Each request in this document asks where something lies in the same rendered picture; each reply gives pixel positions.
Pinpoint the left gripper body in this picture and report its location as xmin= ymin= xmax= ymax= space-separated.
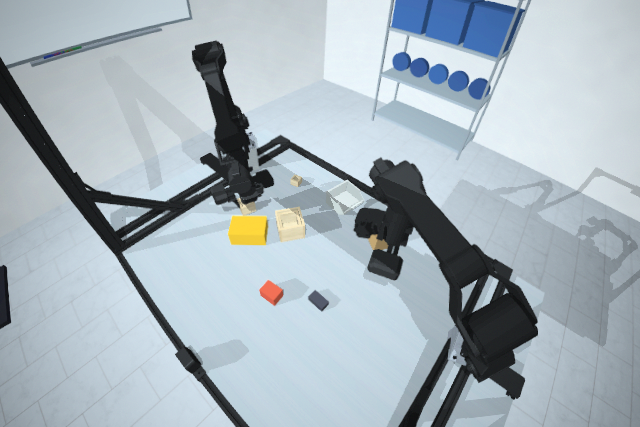
xmin=210 ymin=169 xmax=274 ymax=205

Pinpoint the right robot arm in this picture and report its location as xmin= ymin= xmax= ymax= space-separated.
xmin=353 ymin=157 xmax=538 ymax=383

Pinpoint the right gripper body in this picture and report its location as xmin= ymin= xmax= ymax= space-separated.
xmin=367 ymin=213 xmax=414 ymax=280

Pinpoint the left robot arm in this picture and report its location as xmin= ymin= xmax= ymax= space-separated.
xmin=192 ymin=40 xmax=264 ymax=204

